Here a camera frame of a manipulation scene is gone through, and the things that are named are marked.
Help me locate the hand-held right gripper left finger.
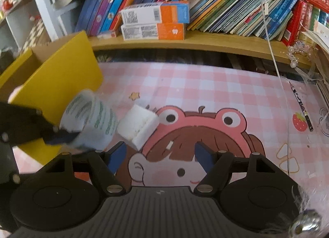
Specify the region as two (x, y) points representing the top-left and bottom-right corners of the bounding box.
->
(42, 141), (127, 195)

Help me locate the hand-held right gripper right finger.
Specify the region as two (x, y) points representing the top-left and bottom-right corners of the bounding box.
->
(193, 141), (283, 195)

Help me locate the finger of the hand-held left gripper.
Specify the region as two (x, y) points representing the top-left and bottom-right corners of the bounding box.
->
(0, 102), (80, 147)

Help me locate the clear tape roll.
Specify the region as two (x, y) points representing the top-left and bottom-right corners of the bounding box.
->
(59, 89), (119, 151)

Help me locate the white charger plug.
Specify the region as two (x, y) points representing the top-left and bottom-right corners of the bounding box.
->
(117, 104), (160, 151)

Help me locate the yellow cardboard box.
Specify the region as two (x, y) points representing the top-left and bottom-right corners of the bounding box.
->
(0, 31), (104, 166)

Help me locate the pink checkered desk mat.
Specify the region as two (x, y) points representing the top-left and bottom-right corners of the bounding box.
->
(13, 62), (329, 228)

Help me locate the wooden chessboard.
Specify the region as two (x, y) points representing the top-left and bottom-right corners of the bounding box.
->
(19, 18), (50, 53)

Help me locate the black patterned pencil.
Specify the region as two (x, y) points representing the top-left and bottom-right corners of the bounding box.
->
(288, 81), (314, 132)

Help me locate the wooden bookshelf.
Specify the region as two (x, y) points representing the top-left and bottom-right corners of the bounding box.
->
(26, 0), (329, 71)

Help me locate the small red white box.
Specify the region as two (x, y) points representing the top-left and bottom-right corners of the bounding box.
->
(97, 30), (119, 39)

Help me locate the orange white carton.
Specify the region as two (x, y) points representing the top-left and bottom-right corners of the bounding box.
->
(120, 1), (191, 25)
(121, 23), (186, 41)

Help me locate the row of colourful books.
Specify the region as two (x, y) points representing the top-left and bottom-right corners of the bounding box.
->
(74, 0), (329, 47)

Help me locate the white cable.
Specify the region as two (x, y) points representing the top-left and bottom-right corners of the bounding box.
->
(257, 0), (292, 151)

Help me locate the pearl bead string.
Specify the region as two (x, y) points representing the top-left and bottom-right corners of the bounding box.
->
(286, 41), (318, 69)

